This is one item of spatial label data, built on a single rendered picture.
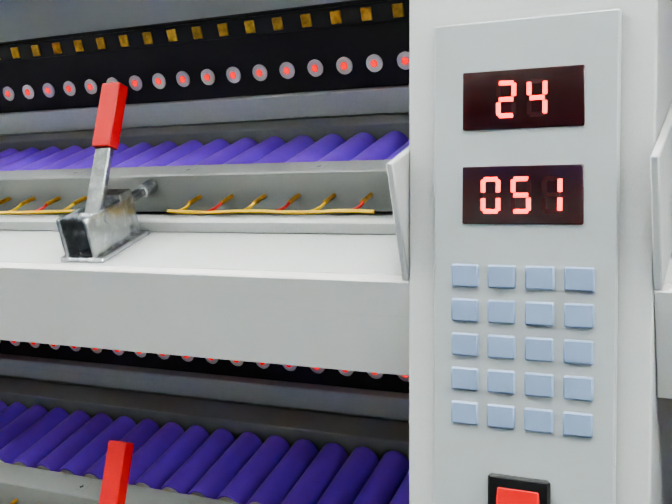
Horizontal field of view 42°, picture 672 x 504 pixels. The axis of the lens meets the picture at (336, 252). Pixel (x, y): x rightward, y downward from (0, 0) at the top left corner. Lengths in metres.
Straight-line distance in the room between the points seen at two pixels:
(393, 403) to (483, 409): 0.21
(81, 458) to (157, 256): 0.21
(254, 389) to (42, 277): 0.19
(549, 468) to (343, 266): 0.12
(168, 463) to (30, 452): 0.11
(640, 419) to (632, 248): 0.06
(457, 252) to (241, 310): 0.11
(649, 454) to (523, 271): 0.08
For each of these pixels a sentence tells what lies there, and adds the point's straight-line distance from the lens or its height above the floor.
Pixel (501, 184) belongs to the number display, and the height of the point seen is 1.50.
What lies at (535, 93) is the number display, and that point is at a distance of 0.34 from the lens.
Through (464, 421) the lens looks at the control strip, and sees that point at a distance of 0.35.
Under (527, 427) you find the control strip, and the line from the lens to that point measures 0.34.
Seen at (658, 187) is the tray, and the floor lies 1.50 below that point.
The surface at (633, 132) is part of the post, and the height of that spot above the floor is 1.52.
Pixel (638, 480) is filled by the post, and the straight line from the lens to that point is 0.35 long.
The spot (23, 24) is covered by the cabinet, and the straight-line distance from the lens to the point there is 0.77.
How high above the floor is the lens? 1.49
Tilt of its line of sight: 3 degrees down
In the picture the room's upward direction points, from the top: straight up
